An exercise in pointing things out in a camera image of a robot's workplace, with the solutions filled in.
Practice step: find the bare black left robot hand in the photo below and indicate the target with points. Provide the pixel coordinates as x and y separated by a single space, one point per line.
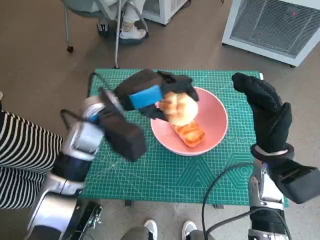
145 97

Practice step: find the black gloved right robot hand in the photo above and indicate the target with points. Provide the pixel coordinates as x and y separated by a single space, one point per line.
270 122

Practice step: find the round bread bun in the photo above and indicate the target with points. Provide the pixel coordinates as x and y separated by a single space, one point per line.
180 110

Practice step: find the pink bowl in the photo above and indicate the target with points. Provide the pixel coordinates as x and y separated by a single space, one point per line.
215 125

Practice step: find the long toasted bread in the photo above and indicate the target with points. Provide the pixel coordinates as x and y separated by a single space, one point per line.
191 135

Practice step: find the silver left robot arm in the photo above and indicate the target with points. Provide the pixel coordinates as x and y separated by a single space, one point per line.
82 140

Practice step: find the green cutting mat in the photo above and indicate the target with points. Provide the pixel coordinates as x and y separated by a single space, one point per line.
155 180

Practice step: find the person on chair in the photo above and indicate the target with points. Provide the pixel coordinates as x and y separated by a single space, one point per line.
128 15

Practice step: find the small white appliance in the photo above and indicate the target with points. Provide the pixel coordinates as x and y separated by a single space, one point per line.
162 12

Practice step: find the large white grille appliance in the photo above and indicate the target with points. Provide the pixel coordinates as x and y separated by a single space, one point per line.
270 25

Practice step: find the black table clip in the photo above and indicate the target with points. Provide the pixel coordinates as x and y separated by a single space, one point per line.
218 206
128 202

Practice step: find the grey wheeled chair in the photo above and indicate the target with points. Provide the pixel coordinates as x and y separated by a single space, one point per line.
66 25

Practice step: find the white and black foot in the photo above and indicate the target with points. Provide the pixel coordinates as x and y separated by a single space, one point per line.
150 228
188 228

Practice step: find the grey leg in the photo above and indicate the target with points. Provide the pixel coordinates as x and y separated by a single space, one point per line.
136 233
198 235

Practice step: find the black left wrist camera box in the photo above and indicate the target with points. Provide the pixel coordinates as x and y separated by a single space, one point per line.
125 140

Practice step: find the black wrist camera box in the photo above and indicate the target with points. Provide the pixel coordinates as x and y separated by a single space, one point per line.
300 182
125 140

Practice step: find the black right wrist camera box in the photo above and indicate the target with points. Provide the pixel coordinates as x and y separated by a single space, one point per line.
300 182

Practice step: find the black metal frame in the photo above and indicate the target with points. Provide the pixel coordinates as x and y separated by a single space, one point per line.
92 215

